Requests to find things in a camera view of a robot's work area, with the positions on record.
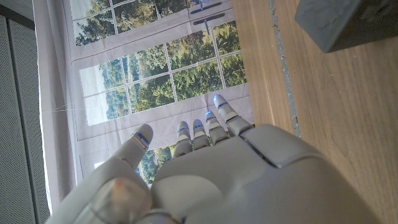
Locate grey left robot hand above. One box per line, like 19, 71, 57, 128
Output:
45, 94, 382, 224

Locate dark grey cube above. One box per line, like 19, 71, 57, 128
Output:
294, 0, 398, 54

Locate printed window forest backdrop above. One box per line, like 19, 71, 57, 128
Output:
32, 0, 256, 215

